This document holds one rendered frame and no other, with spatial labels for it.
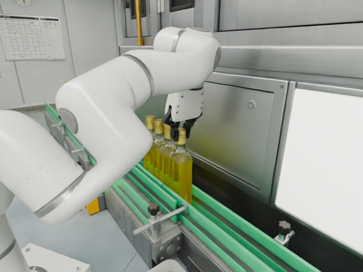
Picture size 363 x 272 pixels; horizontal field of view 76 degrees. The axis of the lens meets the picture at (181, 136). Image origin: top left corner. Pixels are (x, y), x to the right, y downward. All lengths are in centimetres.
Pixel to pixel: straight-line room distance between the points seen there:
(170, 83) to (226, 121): 35
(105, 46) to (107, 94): 653
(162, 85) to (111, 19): 657
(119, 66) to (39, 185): 19
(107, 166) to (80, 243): 66
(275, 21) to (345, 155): 35
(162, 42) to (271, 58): 26
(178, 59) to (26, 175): 28
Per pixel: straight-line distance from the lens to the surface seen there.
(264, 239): 65
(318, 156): 59
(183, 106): 62
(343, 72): 55
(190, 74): 42
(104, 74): 34
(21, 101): 653
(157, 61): 40
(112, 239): 94
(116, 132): 31
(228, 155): 75
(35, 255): 90
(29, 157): 35
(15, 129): 36
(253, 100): 65
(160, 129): 78
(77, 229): 102
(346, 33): 58
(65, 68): 657
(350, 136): 56
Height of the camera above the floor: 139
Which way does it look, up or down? 21 degrees down
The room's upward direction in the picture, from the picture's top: straight up
